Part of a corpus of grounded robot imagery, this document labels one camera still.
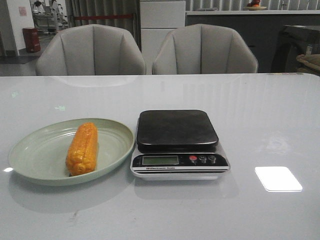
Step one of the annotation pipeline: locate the dark glossy appliance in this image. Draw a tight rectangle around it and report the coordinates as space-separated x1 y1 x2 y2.
270 25 320 73

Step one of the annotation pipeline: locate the dark grey counter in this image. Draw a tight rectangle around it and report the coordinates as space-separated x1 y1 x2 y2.
185 10 320 74

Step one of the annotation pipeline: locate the white drawer cabinet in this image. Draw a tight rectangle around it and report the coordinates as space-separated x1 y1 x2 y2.
139 0 186 75

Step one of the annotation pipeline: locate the fruit bowl on counter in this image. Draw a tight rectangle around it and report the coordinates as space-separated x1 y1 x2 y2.
243 0 267 11

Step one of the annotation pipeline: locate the red trash bin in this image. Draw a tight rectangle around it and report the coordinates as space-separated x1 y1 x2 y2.
22 27 41 53

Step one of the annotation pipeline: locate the light green plate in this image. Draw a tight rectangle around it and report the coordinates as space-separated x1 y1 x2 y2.
8 118 135 186

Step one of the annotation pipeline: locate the beige cushion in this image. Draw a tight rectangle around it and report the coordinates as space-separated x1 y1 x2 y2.
296 54 320 76

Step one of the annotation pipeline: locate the right grey armchair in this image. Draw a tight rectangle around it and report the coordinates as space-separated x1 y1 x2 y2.
152 24 259 75

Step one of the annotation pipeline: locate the orange corn cob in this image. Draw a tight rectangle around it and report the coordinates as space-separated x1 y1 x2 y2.
65 122 98 176

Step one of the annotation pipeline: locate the grey armchair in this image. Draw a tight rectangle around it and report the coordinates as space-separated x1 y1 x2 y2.
152 24 259 75
35 24 146 76

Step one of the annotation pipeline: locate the silver black kitchen scale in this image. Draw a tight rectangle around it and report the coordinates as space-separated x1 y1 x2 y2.
130 109 231 181

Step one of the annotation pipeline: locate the left grey armchair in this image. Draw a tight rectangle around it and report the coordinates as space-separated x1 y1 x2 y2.
35 24 146 76

